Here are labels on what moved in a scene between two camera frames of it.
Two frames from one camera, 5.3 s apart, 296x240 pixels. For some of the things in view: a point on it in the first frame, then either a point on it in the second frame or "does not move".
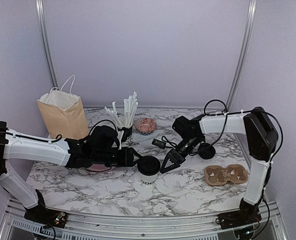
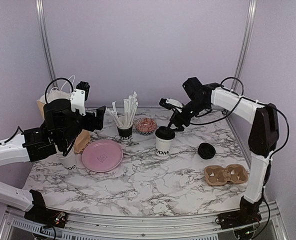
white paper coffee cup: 148,179 → 162,146
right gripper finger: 174,166 → 171,120
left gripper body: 125,161 → 91,125
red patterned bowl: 145,126 does not move
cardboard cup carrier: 216,175 does not move
